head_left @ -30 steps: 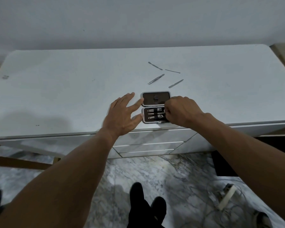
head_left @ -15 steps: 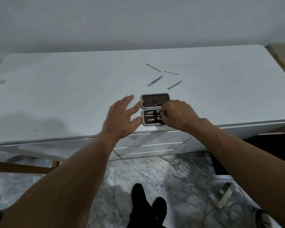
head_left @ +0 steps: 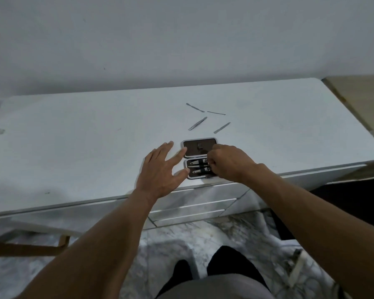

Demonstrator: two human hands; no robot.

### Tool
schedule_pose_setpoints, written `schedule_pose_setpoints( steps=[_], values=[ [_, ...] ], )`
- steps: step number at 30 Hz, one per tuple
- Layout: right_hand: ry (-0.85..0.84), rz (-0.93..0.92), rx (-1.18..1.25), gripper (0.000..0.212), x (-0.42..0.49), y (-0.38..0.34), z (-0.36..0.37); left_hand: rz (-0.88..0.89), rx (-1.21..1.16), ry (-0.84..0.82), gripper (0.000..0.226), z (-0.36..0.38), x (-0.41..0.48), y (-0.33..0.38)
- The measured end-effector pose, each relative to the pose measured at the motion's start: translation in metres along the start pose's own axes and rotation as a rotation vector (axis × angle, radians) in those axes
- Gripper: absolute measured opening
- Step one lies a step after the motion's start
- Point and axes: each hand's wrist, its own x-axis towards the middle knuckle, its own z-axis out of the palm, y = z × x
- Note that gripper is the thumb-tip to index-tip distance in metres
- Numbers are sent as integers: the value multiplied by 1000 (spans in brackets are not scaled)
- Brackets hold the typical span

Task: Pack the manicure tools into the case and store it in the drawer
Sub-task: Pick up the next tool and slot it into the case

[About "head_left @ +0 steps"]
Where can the brown manicure kit case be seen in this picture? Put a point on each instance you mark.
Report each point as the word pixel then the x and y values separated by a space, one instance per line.
pixel 199 146

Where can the person's left forearm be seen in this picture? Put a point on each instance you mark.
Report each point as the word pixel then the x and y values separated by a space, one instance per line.
pixel 99 245

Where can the person's left leg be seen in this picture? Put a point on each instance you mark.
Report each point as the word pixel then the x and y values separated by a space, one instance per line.
pixel 179 275

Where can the person's leg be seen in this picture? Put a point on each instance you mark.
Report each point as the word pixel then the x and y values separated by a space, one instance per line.
pixel 232 263
pixel 179 275

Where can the brown wooden chair rail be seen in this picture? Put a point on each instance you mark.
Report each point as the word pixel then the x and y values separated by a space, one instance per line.
pixel 25 249

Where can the person's left middle finger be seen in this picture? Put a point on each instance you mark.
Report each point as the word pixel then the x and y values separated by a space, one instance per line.
pixel 165 150

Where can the slim silver nail file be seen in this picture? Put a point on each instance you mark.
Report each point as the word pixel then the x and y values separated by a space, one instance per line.
pixel 197 166

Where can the thin metal pick tool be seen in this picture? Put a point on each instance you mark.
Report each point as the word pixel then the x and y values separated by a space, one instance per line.
pixel 216 113

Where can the silver nail clipper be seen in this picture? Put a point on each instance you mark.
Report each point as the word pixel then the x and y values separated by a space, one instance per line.
pixel 201 171

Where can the silver tweezers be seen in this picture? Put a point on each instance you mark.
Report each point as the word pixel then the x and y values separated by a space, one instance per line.
pixel 197 123

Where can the person's right leg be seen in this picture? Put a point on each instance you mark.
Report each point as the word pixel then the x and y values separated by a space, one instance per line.
pixel 232 263

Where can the person's right hand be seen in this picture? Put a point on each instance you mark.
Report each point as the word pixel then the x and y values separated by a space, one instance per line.
pixel 230 163

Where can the person's left thumb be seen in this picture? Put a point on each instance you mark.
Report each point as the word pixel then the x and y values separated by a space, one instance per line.
pixel 180 175

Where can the white table with drawers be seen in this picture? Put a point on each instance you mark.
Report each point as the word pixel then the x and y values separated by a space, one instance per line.
pixel 81 136

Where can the person's right fingers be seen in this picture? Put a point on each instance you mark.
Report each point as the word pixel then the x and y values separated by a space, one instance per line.
pixel 213 161

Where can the person's left hand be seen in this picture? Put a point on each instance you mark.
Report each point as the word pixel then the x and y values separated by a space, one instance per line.
pixel 155 175

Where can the person's right forearm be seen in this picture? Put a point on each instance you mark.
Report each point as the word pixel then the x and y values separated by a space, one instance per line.
pixel 314 224

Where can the person's grey shirt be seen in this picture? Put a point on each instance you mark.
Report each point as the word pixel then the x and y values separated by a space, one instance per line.
pixel 215 288

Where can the person's left little finger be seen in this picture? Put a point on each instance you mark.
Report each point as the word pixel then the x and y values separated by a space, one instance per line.
pixel 147 160

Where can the flat metal cuticle pusher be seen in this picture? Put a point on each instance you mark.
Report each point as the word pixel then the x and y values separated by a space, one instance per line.
pixel 222 128

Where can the curved metal manicure tool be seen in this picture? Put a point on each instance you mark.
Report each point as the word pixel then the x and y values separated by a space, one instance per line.
pixel 195 107

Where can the white strip on floor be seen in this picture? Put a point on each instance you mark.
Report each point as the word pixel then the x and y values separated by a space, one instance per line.
pixel 296 267

